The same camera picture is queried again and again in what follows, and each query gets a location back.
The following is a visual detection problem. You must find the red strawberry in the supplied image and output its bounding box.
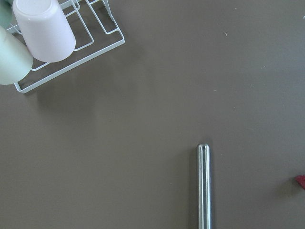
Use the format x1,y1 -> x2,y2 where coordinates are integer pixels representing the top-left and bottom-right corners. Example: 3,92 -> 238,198
295,175 -> 305,189

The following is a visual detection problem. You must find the pale green cup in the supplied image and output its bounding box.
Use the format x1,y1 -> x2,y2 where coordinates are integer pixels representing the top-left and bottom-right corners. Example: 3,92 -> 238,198
0,0 -> 33,85

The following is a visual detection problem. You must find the steel muddler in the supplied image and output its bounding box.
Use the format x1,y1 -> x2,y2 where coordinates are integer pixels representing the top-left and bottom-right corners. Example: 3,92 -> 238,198
197,143 -> 212,229

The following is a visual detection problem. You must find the white wire cup rack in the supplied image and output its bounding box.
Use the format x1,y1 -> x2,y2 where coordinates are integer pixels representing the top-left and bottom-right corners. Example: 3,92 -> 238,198
14,0 -> 125,94

